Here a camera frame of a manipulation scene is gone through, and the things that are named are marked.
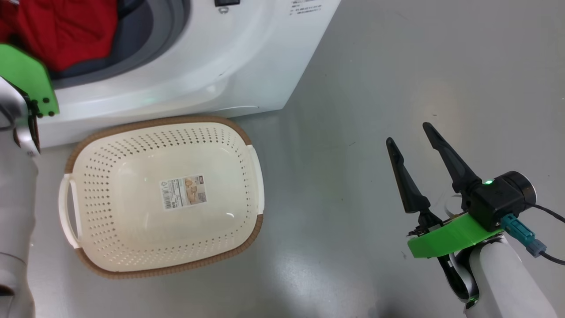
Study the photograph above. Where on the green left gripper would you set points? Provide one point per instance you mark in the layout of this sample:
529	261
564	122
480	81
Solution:
26	75

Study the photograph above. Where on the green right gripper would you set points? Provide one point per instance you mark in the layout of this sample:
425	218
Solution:
450	240

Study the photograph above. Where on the red garment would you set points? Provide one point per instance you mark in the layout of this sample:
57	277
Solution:
66	31

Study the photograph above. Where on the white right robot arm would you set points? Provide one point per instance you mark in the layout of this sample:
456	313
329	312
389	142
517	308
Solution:
503	282

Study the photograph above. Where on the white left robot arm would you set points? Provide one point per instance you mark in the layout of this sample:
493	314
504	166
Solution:
15	198

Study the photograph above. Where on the white front-load washing machine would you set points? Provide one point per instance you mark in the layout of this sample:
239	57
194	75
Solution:
212	53

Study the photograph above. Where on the cream perforated laundry basket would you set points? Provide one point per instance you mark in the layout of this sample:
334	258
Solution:
132	229

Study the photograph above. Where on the paper label inside basket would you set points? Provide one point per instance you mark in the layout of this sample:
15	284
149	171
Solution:
183	192

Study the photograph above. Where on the printed instruction text sticker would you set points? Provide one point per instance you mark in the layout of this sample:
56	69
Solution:
305	6

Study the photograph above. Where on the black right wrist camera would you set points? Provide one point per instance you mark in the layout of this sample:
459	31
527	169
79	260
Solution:
499	198

